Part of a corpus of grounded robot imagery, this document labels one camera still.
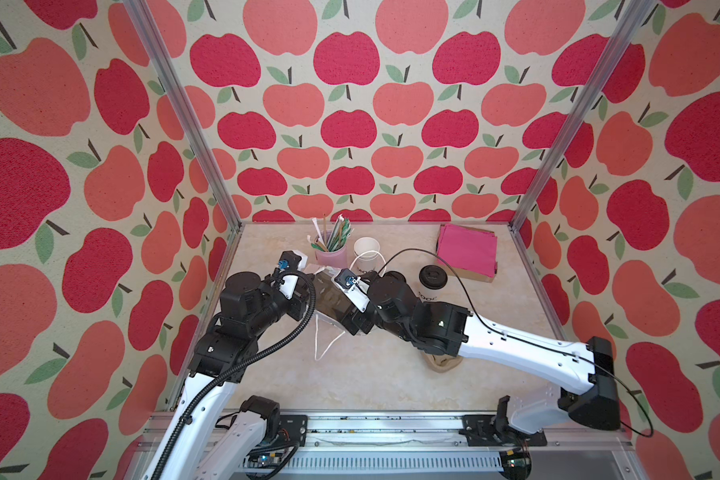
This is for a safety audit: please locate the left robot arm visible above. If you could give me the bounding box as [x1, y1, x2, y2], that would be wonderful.
[144, 270, 317, 479]

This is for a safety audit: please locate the stack of white paper cups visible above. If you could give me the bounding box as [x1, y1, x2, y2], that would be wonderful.
[351, 237, 381, 273]

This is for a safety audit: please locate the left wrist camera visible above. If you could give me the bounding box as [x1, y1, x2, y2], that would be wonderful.
[277, 250, 308, 299]

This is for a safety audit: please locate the black cup lid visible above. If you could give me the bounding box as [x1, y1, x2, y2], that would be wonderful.
[418, 265, 448, 291]

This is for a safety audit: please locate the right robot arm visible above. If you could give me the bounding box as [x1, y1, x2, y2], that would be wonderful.
[331, 269, 621, 435]

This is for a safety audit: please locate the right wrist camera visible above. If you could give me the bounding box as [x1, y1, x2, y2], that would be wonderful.
[332, 268, 369, 312]

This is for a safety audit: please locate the left frame post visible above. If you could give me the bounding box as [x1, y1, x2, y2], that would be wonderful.
[124, 0, 242, 234]

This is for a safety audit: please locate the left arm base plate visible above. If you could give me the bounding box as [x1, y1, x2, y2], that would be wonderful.
[255, 415, 309, 449]

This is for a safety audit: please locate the frame post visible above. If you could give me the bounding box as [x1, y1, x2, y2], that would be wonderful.
[124, 0, 242, 234]
[509, 0, 657, 234]

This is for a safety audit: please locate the pink napkin stack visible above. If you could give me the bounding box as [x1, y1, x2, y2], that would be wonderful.
[436, 223, 499, 278]

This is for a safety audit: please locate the pink straw holder cup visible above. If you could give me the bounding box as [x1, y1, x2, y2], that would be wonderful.
[314, 245, 349, 269]

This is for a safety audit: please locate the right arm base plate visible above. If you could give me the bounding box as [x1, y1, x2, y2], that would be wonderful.
[459, 415, 548, 447]

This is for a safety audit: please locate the right frame post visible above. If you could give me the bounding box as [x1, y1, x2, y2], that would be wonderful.
[509, 0, 657, 234]

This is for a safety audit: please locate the cardboard cup carrier stack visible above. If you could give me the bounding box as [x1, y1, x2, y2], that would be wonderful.
[422, 353, 464, 373]

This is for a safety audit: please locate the white paper coffee cup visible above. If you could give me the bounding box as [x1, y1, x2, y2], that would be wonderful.
[418, 286, 445, 301]

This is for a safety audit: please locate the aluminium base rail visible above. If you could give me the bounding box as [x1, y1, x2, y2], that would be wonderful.
[125, 410, 643, 480]

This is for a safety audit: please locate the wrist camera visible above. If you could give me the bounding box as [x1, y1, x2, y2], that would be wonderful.
[277, 250, 308, 299]
[332, 268, 369, 312]

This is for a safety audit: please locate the white patterned gift bag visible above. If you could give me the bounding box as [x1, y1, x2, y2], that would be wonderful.
[311, 266, 384, 361]

